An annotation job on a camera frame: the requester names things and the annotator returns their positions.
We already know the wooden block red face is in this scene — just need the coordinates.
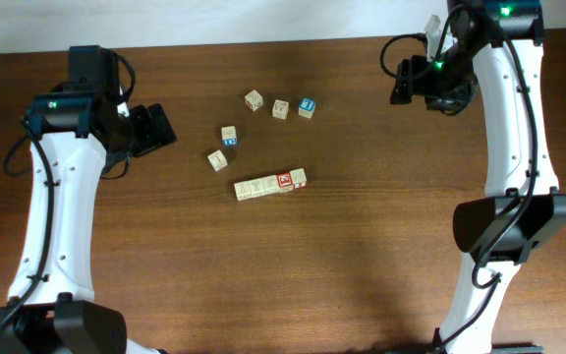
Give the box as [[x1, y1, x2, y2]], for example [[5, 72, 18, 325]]
[[290, 168, 308, 189]]

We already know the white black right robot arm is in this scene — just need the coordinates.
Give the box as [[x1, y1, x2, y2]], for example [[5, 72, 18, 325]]
[[390, 1, 566, 354]]

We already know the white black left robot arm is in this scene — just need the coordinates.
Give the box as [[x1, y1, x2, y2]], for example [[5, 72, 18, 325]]
[[0, 91, 176, 353]]

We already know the wooden block with shell drawing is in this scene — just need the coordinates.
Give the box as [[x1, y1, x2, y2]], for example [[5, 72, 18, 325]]
[[207, 149, 228, 171]]

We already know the wooden block blue number five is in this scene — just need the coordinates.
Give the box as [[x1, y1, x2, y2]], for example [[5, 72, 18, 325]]
[[221, 126, 238, 146]]

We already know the wooden block top left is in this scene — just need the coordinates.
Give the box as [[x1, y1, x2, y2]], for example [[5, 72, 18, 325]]
[[245, 89, 264, 112]]

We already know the wooden block blue top face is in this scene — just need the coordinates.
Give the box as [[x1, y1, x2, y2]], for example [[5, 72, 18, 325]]
[[298, 97, 316, 119]]

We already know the wooden block top middle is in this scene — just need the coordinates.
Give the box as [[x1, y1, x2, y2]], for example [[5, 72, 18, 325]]
[[272, 99, 290, 120]]

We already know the black base bracket bottom right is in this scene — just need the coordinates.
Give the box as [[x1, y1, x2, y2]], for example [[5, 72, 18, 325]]
[[490, 344, 544, 354]]

